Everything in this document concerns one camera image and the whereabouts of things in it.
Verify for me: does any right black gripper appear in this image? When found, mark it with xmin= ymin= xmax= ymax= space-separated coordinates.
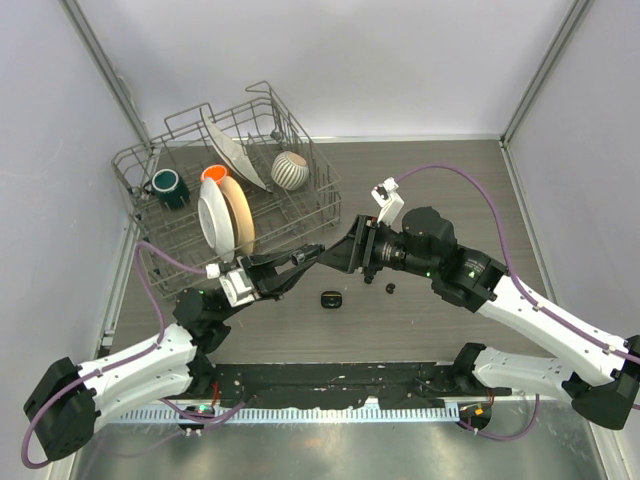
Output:
xmin=318 ymin=212 xmax=437 ymax=278

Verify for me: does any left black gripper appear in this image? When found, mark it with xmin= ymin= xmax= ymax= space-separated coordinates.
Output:
xmin=214 ymin=248 xmax=314 ymax=323

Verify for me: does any glossy black charging case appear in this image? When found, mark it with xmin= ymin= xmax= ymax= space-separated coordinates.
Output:
xmin=320 ymin=291 xmax=343 ymax=309

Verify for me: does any dusty black oval case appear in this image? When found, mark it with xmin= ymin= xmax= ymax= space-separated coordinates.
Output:
xmin=290 ymin=244 xmax=325 ymax=266

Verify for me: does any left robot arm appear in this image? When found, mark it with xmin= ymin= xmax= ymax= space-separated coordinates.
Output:
xmin=21 ymin=244 xmax=324 ymax=469

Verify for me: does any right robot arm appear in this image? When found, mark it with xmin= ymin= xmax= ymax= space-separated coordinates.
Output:
xmin=320 ymin=207 xmax=639 ymax=430

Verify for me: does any beige round plate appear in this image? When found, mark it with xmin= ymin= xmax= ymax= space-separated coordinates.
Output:
xmin=219 ymin=176 xmax=256 ymax=255

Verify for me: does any white round plate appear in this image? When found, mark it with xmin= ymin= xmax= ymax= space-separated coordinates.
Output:
xmin=198 ymin=178 xmax=235 ymax=262

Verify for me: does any striped ceramic bowl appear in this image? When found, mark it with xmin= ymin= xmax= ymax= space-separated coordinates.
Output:
xmin=271 ymin=151 xmax=310 ymax=191

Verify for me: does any orange cup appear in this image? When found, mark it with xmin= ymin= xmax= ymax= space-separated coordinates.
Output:
xmin=200 ymin=164 xmax=229 ymax=185

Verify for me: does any dark green mug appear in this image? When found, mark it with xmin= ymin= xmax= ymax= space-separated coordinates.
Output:
xmin=143 ymin=168 xmax=190 ymax=210

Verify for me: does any grey tilted plate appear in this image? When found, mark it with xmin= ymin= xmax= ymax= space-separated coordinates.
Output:
xmin=199 ymin=108 xmax=272 ymax=194

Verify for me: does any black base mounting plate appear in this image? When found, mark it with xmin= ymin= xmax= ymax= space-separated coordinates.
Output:
xmin=191 ymin=362 xmax=491 ymax=410

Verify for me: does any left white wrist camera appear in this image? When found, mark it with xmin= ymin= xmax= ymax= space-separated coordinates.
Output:
xmin=205 ymin=262 xmax=260 ymax=307

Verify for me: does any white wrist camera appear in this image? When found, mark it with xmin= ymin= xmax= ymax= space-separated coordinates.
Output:
xmin=205 ymin=262 xmax=260 ymax=307
xmin=371 ymin=177 xmax=404 ymax=227

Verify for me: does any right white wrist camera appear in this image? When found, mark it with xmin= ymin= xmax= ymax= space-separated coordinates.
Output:
xmin=371 ymin=177 xmax=404 ymax=227

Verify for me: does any grey wire dish rack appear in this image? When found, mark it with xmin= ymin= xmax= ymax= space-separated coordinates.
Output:
xmin=112 ymin=81 xmax=341 ymax=301

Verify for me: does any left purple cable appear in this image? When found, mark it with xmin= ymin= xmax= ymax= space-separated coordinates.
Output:
xmin=20 ymin=240 xmax=221 ymax=470

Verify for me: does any purple cable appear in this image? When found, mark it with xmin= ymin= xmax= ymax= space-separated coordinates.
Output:
xmin=397 ymin=163 xmax=640 ymax=441
xmin=20 ymin=240 xmax=221 ymax=470

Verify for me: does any white slotted cable duct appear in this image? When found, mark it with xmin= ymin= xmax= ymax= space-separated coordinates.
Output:
xmin=111 ymin=400 xmax=460 ymax=425

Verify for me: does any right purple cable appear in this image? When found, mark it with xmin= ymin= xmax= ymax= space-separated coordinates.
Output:
xmin=397 ymin=163 xmax=640 ymax=441

